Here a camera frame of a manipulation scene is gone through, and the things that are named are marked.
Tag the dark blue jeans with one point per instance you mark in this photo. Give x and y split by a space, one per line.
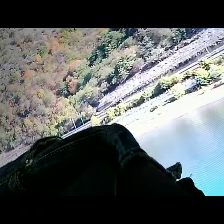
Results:
93 160

